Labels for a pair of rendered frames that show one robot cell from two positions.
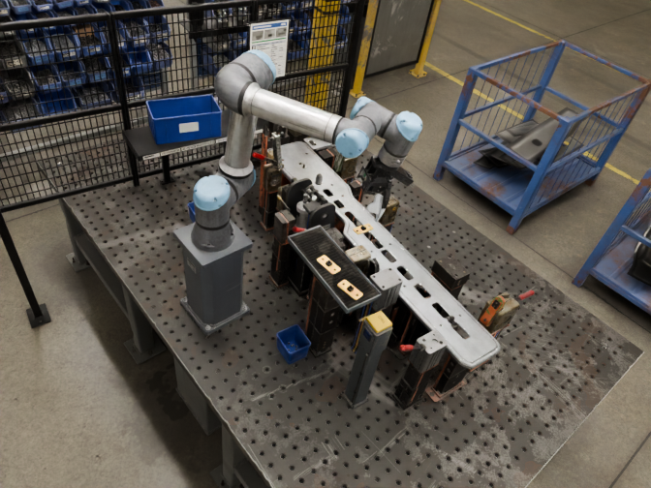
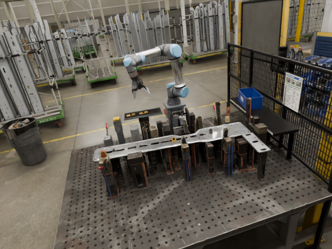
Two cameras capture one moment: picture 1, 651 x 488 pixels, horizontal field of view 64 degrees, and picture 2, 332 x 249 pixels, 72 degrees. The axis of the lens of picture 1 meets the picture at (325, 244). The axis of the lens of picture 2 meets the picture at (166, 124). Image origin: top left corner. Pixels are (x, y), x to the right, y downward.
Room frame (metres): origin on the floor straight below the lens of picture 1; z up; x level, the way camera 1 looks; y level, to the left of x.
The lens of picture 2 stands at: (2.57, -1.60, 2.03)
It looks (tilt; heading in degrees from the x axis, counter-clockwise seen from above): 27 degrees down; 125
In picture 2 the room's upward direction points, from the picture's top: 8 degrees counter-clockwise
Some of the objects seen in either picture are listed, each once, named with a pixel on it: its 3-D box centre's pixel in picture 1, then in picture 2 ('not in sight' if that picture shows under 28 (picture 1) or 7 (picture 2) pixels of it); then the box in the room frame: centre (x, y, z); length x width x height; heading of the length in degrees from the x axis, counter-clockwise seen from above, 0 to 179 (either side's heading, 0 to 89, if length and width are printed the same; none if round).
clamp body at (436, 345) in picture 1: (418, 371); (111, 153); (1.05, -0.40, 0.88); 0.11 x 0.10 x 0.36; 130
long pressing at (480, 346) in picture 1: (367, 232); (172, 141); (1.60, -0.16, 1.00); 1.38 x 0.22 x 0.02; 40
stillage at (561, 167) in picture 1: (538, 132); not in sight; (3.68, -1.46, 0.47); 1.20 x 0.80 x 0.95; 136
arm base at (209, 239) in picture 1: (212, 227); (173, 99); (1.32, 0.40, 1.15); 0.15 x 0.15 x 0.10
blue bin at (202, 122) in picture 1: (184, 118); (249, 98); (2.05, 0.74, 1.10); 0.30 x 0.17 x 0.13; 121
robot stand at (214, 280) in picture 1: (214, 274); (175, 119); (1.32, 0.40, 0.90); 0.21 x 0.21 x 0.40; 47
